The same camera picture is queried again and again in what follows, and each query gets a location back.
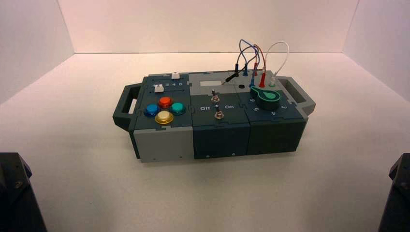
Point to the small white slider knob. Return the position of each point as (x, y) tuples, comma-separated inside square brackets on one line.
[(175, 76)]

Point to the blue push button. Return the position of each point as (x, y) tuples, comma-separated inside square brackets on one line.
[(151, 110)]

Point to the black left robot arm base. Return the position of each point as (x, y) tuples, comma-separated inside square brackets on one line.
[(16, 198)]

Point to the large white slider knob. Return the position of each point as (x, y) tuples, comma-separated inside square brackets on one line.
[(159, 88)]

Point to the teal push button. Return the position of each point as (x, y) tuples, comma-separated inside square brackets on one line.
[(177, 108)]

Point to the yellow push button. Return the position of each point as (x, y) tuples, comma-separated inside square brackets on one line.
[(164, 117)]

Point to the teal and grey task box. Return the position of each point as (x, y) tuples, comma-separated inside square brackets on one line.
[(221, 137)]

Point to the green rotary knob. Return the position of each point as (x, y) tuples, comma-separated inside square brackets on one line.
[(266, 97)]

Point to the metal toggle switch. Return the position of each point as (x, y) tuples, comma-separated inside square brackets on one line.
[(214, 95), (218, 113)]

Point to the red push button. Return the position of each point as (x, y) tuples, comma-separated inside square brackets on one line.
[(165, 102)]

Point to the black right robot arm base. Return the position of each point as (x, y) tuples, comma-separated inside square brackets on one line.
[(397, 201)]

